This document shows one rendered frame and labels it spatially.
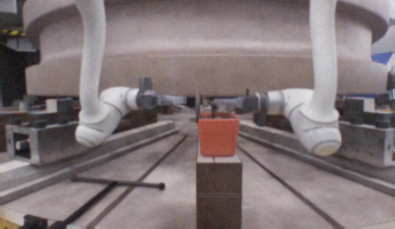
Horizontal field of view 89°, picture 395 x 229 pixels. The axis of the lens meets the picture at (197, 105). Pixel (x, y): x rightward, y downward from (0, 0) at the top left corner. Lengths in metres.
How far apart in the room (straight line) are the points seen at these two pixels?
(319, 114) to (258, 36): 0.99
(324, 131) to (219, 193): 0.35
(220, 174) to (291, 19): 1.34
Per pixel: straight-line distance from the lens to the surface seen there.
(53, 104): 1.70
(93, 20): 0.71
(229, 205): 0.69
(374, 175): 1.69
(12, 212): 1.47
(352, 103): 1.72
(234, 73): 1.31
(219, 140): 0.65
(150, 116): 3.09
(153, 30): 1.55
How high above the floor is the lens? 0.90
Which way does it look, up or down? 5 degrees down
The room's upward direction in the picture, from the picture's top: straight up
